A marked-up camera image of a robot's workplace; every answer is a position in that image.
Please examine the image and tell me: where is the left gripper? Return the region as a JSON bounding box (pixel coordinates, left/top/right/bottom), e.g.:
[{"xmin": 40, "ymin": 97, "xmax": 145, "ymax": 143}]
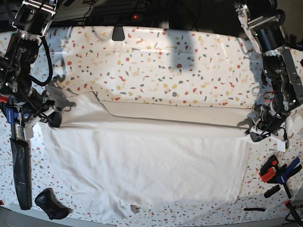
[{"xmin": 245, "ymin": 104, "xmax": 289, "ymax": 151}]

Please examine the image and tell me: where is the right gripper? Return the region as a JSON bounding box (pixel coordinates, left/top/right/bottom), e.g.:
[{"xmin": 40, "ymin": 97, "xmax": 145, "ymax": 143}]
[{"xmin": 15, "ymin": 106, "xmax": 62, "ymax": 140}]

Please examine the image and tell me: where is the white T-shirt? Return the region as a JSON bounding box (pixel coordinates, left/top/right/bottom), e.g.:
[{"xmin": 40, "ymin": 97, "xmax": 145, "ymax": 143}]
[{"xmin": 41, "ymin": 93, "xmax": 251, "ymax": 223}]

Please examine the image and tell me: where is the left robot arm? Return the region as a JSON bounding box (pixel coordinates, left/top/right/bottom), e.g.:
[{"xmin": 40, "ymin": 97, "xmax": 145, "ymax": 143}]
[{"xmin": 234, "ymin": 0, "xmax": 303, "ymax": 152}]

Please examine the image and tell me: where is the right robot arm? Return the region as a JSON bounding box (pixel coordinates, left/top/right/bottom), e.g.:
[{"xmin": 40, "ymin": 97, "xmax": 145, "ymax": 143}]
[{"xmin": 0, "ymin": 0, "xmax": 61, "ymax": 140}]

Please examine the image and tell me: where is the blue right bar clamp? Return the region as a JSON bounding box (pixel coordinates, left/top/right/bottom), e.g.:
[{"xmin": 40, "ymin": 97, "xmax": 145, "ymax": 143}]
[{"xmin": 259, "ymin": 155, "xmax": 303, "ymax": 227}]

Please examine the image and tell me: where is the blue bar clamp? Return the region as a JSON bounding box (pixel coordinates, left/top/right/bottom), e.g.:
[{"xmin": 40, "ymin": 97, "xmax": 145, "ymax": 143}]
[
  {"xmin": 0, "ymin": 95, "xmax": 20, "ymax": 144},
  {"xmin": 259, "ymin": 155, "xmax": 303, "ymax": 227}
]

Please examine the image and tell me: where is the blue left bar clamp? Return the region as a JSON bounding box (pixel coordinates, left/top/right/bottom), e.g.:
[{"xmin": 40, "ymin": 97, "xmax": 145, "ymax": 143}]
[{"xmin": 0, "ymin": 95, "xmax": 20, "ymax": 144}]

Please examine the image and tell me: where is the black game controller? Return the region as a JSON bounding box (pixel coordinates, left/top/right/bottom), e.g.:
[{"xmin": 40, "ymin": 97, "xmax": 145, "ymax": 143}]
[{"xmin": 35, "ymin": 188, "xmax": 70, "ymax": 220}]

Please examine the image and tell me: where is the terrazzo pattern tablecloth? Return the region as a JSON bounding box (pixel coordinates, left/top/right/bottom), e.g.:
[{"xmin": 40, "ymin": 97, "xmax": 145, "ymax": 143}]
[{"xmin": 0, "ymin": 25, "xmax": 303, "ymax": 227}]

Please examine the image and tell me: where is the black table clip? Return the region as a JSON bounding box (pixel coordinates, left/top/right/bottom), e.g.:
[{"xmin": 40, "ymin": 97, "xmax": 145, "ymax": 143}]
[{"xmin": 112, "ymin": 26, "xmax": 125, "ymax": 41}]

